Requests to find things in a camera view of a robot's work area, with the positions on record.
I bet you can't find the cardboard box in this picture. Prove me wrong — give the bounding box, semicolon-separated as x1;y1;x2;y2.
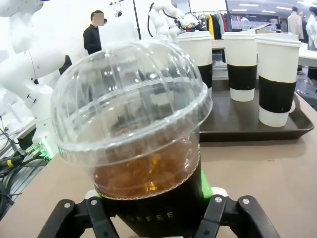
252;22;282;34

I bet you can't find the white paper cup black sleeve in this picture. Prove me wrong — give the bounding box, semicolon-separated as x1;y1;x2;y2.
221;32;260;102
176;31;214;90
255;33;302;128

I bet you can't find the clear dome-lid iced coffee cup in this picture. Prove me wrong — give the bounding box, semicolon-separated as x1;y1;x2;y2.
50;41;213;238

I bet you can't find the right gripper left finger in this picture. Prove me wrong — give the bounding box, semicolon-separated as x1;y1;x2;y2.
37;189;118;238

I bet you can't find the black light stand pole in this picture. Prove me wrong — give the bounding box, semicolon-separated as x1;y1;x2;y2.
132;0;142;40

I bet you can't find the figure in white coat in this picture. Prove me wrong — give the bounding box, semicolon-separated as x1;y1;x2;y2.
306;6;317;52

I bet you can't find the clothes rack with garments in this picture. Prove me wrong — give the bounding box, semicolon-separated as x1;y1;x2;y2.
184;11;232;40

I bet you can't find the figure in beige coat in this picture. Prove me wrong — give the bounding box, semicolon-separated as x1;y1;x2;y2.
287;6;305;42

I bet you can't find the standing person in black clothes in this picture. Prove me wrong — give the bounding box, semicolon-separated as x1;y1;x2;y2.
83;9;108;56

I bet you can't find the dark brown plastic tray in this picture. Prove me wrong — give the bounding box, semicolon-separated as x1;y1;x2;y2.
198;78;315;143

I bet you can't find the black cable bundle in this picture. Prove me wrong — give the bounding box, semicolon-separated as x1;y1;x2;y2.
0;125;53;214

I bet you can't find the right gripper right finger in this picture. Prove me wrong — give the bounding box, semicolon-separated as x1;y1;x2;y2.
195;170;283;238

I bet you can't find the hanging white headset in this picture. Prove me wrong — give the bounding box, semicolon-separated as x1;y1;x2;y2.
110;1;124;18

